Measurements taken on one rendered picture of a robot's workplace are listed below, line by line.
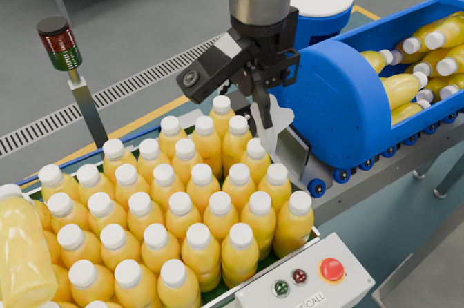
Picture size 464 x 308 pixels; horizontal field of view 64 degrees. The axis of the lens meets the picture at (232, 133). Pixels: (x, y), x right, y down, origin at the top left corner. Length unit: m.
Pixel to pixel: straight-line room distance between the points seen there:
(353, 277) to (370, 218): 1.38
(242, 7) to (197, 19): 2.69
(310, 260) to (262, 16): 0.40
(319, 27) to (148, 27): 2.00
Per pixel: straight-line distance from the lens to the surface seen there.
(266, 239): 0.76
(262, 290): 0.63
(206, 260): 0.69
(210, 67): 0.49
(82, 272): 0.67
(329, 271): 0.64
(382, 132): 0.79
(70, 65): 0.89
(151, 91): 2.52
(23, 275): 0.62
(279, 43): 0.52
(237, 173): 0.71
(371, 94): 0.76
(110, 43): 3.01
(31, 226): 0.67
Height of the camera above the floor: 1.69
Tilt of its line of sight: 50 degrees down
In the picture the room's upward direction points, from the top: straight up
